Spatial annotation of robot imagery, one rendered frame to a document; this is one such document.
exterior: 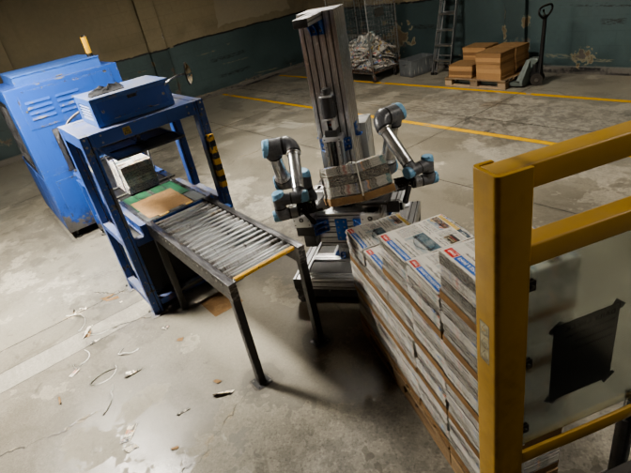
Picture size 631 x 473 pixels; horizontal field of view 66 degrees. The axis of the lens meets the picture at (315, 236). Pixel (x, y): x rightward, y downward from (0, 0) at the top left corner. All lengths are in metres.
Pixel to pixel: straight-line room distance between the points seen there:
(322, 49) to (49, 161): 3.70
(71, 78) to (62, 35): 5.28
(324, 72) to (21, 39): 8.46
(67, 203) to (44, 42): 5.53
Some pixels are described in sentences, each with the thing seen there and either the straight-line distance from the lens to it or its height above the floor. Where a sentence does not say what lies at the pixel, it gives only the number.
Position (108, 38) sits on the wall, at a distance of 11.50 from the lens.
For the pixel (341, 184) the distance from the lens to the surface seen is 2.78.
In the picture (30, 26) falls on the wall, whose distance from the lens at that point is 11.20.
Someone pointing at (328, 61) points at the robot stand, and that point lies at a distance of 3.31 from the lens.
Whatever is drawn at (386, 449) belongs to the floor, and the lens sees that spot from 2.83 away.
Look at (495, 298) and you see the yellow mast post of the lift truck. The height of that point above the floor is 1.55.
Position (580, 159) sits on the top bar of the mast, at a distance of 1.17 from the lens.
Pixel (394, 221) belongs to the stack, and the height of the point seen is 0.83.
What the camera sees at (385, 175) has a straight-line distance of 2.84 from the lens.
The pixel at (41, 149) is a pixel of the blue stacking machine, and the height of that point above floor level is 1.10.
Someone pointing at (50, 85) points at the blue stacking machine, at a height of 1.68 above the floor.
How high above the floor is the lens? 2.28
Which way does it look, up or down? 29 degrees down
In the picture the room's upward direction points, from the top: 12 degrees counter-clockwise
